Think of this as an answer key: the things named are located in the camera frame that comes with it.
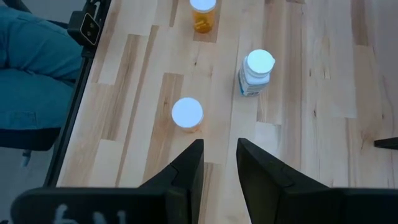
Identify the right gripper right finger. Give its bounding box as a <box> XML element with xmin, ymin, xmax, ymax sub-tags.
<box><xmin>236</xmin><ymin>138</ymin><xmax>330</xmax><ymax>224</ymax></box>

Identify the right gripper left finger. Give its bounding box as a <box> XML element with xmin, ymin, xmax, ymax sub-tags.
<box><xmin>138</xmin><ymin>138</ymin><xmax>205</xmax><ymax>224</ymax></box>

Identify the orange pill bottle white cap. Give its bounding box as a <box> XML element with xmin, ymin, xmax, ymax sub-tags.
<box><xmin>189</xmin><ymin>0</ymin><xmax>218</xmax><ymax>34</ymax></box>
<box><xmin>171</xmin><ymin>97</ymin><xmax>205</xmax><ymax>134</ymax></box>

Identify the white melatonin bottle blue label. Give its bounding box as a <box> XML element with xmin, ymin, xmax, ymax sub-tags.
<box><xmin>238</xmin><ymin>49</ymin><xmax>276</xmax><ymax>97</ymax></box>

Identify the person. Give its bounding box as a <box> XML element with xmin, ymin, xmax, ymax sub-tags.
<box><xmin>0</xmin><ymin>4</ymin><xmax>84</xmax><ymax>131</ymax></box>

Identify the wooden shelf black frame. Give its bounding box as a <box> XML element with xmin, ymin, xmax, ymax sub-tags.
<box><xmin>374</xmin><ymin>136</ymin><xmax>398</xmax><ymax>151</ymax></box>

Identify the black aluminium table frame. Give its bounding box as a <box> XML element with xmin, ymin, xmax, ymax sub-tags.
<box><xmin>43</xmin><ymin>0</ymin><xmax>113</xmax><ymax>188</ymax></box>

